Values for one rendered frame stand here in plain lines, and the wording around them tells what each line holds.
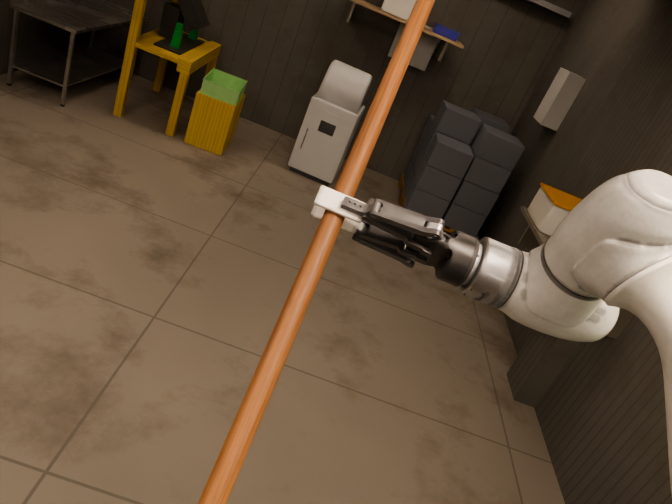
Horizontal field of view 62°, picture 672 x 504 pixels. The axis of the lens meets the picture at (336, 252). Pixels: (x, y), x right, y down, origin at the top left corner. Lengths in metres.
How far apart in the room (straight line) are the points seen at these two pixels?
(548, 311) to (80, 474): 2.34
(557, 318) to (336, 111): 5.48
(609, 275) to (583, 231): 0.06
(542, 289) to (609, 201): 0.16
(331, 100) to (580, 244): 5.59
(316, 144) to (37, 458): 4.42
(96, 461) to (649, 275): 2.52
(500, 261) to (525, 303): 0.07
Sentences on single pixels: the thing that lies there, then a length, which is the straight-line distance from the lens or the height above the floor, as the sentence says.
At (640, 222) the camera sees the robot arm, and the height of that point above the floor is 2.13.
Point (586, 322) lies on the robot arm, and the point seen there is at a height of 1.96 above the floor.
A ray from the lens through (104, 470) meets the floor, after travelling 2.85.
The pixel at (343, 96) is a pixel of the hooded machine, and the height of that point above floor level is 0.99.
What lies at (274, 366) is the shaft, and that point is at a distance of 0.71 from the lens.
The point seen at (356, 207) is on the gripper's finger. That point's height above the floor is 1.97.
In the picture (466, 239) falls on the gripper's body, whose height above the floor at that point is 1.99.
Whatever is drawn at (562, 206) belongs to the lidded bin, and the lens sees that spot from 4.15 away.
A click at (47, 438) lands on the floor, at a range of 2.94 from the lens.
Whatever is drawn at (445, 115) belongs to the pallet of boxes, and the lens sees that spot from 6.42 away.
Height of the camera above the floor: 2.25
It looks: 26 degrees down
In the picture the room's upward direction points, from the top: 23 degrees clockwise
